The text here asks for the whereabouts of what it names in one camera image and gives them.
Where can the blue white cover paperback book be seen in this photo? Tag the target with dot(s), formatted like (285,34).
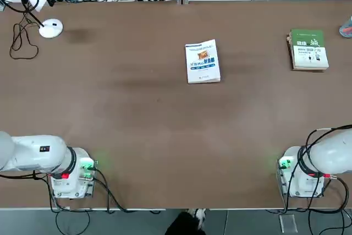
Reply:
(203,72)

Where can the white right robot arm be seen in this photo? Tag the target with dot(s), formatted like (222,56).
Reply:
(330,155)

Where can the green white cover book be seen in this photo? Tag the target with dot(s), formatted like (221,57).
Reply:
(308,37)

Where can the person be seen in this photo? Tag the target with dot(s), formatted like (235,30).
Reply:
(184,224)

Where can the white desk lamp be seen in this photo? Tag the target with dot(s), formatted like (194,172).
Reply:
(50,28)

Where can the grey floor plate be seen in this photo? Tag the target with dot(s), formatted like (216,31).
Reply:
(288,223)

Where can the pale blue pen cup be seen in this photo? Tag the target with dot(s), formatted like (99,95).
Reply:
(347,30)

